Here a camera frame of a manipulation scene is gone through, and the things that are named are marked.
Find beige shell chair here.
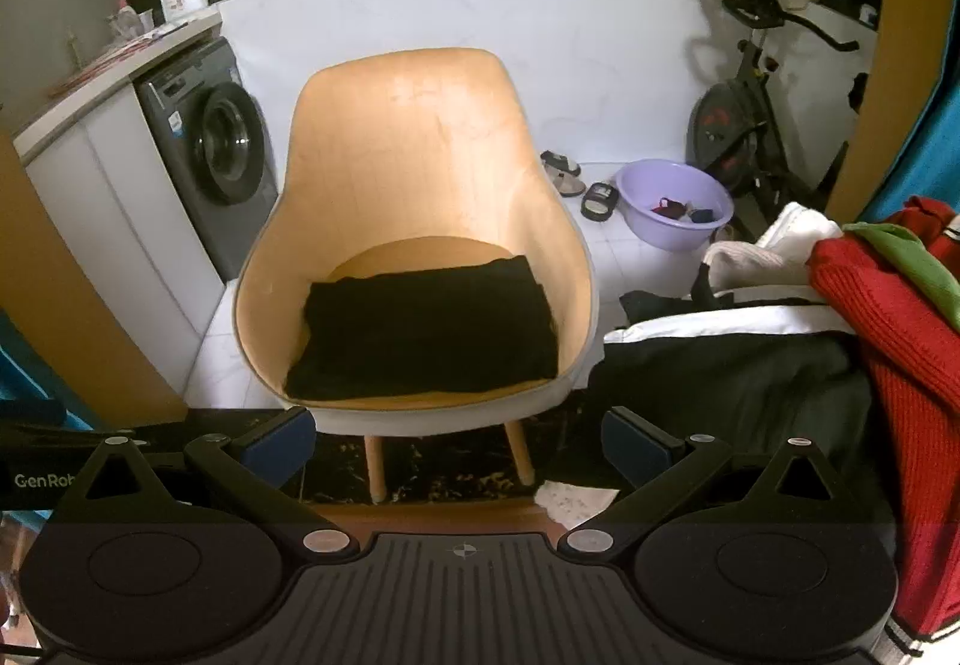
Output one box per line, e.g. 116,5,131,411
232,46,605,505

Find purple plastic basin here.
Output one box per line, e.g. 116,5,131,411
615,159,736,252

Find green garment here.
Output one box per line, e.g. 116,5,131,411
840,221,960,336

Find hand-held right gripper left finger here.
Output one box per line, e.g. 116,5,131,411
64,405,362,561

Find grey washing machine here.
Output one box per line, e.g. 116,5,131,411
133,35,280,284

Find black slipper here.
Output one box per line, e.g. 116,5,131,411
581,181,621,221

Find crumpled clear plastic bag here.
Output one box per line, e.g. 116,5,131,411
105,0,156,40

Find white crumpled paper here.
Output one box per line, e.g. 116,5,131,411
534,480,623,527

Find white fleece garment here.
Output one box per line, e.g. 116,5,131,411
754,202,845,265

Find black garment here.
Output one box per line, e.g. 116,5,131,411
283,254,562,404

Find black exercise bike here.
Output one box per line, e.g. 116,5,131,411
686,0,863,239

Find red printed papers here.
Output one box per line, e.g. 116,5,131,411
49,24,181,97

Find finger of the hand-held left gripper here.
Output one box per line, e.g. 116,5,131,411
0,419,151,455

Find red knit sweater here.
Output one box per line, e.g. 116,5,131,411
806,196,960,662

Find black jacket with white stripe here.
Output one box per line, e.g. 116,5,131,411
585,260,878,508

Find beige knit garment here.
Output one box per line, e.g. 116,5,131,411
705,240,788,295

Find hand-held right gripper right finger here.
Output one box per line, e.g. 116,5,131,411
559,406,852,555

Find white counter cabinet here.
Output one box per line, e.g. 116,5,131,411
11,9,226,404

